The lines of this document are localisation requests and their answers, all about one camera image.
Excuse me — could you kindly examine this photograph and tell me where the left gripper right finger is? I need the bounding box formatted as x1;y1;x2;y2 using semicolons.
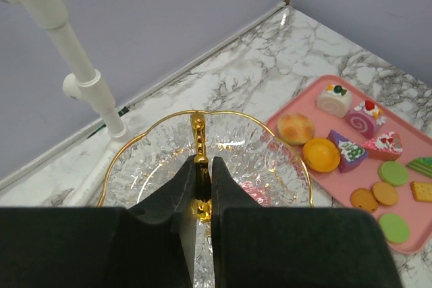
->
211;157;402;287

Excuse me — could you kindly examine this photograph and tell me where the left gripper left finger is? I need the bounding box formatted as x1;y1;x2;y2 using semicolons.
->
1;158;196;287

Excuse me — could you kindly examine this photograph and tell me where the three-tier glass dessert stand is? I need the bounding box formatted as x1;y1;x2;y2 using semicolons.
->
97;110;315;288

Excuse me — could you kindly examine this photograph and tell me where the toy orange egg tart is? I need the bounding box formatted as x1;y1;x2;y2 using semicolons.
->
302;138;341;173

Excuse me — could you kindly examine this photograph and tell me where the toy brown chip cookie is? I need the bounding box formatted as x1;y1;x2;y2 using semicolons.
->
350;188;379;212

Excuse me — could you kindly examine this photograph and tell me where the toy bread bun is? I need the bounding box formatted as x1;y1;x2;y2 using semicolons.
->
277;113;315;145

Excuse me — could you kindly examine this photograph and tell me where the toy orange round cookie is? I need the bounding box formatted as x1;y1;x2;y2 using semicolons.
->
371;181;399;206

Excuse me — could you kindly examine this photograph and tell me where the toy green macaron lower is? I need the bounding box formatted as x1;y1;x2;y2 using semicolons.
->
378;213;410;244

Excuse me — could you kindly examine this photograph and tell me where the toy green macaron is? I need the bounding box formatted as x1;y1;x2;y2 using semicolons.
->
378;161;409;186
378;213;410;244

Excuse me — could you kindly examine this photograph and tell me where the pink serving tray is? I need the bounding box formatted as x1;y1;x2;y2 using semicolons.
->
267;75;431;254

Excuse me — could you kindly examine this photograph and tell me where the toy green macaron upper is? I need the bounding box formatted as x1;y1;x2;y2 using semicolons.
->
378;161;409;186

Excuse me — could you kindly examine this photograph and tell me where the toy strawberry cake slice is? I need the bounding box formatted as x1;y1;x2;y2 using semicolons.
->
360;132;403;161

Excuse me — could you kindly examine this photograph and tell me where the toy white roll cake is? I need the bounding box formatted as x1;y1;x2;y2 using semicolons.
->
316;84;352;118

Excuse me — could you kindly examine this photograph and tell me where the toy pink strawberry swirl roll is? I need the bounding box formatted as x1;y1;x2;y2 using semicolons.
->
344;100;387;139

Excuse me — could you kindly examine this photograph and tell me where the toy yellow cracker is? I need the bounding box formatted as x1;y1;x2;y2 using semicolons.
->
410;181;432;202

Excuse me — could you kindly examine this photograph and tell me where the toy green cake slice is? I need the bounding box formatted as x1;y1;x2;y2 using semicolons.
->
406;156;432;178

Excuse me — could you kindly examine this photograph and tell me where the white pvc pipe frame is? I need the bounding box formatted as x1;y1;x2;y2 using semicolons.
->
17;0;132;206

